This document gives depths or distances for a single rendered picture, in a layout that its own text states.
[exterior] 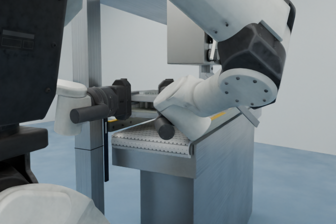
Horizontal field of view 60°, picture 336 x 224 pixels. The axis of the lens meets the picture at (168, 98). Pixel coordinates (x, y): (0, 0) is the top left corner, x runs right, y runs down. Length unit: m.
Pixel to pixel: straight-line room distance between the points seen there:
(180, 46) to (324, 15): 3.33
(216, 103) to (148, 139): 0.40
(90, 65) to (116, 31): 5.22
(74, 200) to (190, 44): 0.45
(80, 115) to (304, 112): 3.54
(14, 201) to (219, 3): 0.35
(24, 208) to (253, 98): 0.34
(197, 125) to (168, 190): 0.44
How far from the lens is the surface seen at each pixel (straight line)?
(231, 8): 0.34
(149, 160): 0.89
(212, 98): 0.50
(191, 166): 0.84
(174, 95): 0.55
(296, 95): 4.03
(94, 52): 0.87
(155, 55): 5.25
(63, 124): 0.73
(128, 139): 0.89
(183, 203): 1.01
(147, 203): 1.07
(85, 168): 0.91
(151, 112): 0.87
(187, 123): 0.61
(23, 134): 0.46
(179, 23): 0.78
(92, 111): 0.70
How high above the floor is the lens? 0.99
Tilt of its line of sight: 5 degrees down
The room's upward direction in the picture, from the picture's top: straight up
